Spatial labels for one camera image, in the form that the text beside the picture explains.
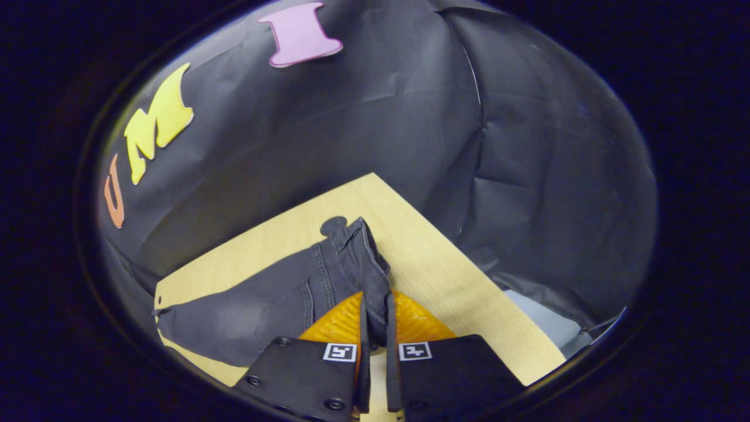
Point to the black backdrop cloth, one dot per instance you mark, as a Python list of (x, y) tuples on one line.
[(381, 117)]

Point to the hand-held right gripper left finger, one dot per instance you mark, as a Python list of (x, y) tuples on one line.
[(363, 375)]

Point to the black jeans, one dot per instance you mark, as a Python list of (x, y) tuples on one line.
[(263, 310)]

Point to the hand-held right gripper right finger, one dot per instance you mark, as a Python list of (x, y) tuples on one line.
[(391, 375)]

